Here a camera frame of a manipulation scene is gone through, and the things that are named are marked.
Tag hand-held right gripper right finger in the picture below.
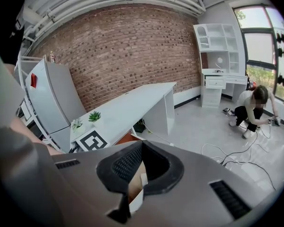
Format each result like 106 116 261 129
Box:
129 140 260 227

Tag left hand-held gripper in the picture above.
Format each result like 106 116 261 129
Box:
75 129 109 152

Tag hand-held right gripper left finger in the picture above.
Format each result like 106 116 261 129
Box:
52 140 144 227

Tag white drawer wooden inside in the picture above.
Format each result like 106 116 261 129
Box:
113 132 149 214

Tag person's left forearm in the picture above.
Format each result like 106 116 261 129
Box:
9 116 63 156

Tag pale leafy potted plant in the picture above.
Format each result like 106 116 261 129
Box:
71 118 86 134

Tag green succulent plant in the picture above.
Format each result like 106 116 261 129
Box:
88 111 102 123

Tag small black bin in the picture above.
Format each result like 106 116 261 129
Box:
133 119 145 134

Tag grey refrigerator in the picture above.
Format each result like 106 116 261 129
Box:
25 57 86 154

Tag person's grey shorts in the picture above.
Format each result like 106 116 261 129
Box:
0 44 69 227

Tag red fridge magnet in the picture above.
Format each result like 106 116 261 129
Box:
30 73 39 89

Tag white hutch desk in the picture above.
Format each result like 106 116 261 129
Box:
193 23 249 108

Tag white metal rack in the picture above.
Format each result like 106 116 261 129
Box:
13 53 55 151

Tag person's black t-shirt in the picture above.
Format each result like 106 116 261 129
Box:
0 0 42 66

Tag black framed window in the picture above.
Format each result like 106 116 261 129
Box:
231 5 284 104

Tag white panel black ornaments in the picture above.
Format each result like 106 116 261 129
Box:
273 25 284 92

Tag looped white cable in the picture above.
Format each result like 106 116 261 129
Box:
200 126 270 165

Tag thin white cable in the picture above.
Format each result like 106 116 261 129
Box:
144 124 176 146

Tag long black adapter cable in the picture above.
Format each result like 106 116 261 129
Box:
223 159 276 191

